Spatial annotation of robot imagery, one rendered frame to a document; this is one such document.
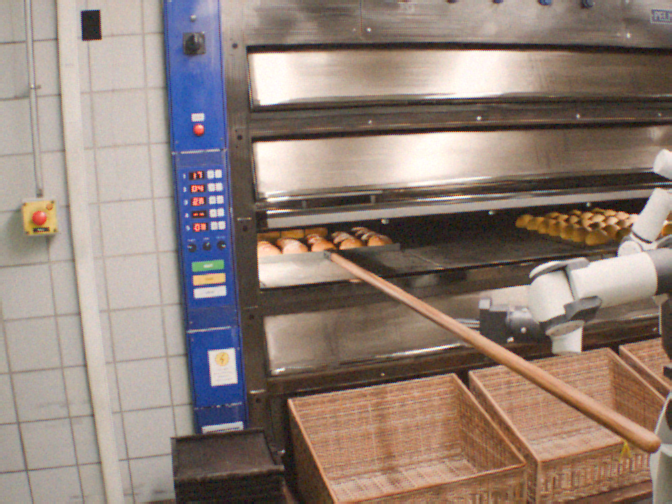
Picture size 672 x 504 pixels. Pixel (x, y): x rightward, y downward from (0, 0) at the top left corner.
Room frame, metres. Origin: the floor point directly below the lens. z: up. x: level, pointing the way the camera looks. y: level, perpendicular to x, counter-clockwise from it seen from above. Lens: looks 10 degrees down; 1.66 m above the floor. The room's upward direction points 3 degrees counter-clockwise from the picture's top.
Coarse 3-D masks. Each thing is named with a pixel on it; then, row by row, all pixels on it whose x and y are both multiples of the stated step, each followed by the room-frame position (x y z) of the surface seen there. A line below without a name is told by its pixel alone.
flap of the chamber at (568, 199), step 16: (608, 192) 2.35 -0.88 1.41; (624, 192) 2.36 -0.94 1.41; (640, 192) 2.38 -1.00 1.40; (400, 208) 2.15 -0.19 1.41; (416, 208) 2.16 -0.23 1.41; (432, 208) 2.18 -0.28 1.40; (448, 208) 2.19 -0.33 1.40; (464, 208) 2.20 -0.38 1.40; (480, 208) 2.22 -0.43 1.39; (496, 208) 2.23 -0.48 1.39; (256, 224) 2.21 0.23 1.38; (272, 224) 2.05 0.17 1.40; (288, 224) 2.06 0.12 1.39; (304, 224) 2.07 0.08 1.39
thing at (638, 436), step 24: (384, 288) 2.08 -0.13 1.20; (432, 312) 1.77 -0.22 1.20; (456, 336) 1.63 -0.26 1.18; (480, 336) 1.54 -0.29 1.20; (504, 360) 1.41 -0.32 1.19; (552, 384) 1.24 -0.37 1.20; (576, 408) 1.16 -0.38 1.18; (600, 408) 1.11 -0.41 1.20; (624, 432) 1.03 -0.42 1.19; (648, 432) 1.00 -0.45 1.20
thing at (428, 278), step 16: (560, 256) 2.51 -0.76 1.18; (576, 256) 2.50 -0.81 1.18; (592, 256) 2.50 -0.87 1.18; (608, 256) 2.52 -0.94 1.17; (416, 272) 2.37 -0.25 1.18; (432, 272) 2.36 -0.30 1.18; (448, 272) 2.35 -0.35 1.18; (464, 272) 2.37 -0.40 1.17; (480, 272) 2.38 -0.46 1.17; (496, 272) 2.40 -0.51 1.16; (512, 272) 2.41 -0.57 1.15; (528, 272) 2.43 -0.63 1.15; (272, 288) 2.24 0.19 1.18; (288, 288) 2.23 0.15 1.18; (304, 288) 2.22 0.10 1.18; (320, 288) 2.24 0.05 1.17; (336, 288) 2.25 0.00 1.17; (352, 288) 2.26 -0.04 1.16; (368, 288) 2.28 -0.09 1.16; (400, 288) 2.31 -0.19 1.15
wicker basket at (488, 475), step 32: (416, 384) 2.28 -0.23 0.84; (448, 384) 2.31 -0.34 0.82; (320, 416) 2.18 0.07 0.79; (352, 416) 2.20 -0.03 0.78; (384, 416) 2.23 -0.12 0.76; (416, 416) 2.26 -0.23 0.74; (448, 416) 2.28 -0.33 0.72; (480, 416) 2.14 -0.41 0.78; (320, 448) 2.15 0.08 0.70; (352, 448) 2.18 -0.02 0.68; (384, 448) 2.20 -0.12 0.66; (416, 448) 2.22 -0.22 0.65; (448, 448) 2.25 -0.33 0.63; (480, 448) 2.14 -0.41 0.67; (512, 448) 1.95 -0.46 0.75; (320, 480) 1.86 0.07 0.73; (352, 480) 2.14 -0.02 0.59; (384, 480) 2.13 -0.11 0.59; (416, 480) 2.11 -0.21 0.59; (448, 480) 1.82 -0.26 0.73; (480, 480) 1.84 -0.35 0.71; (512, 480) 1.87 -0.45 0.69
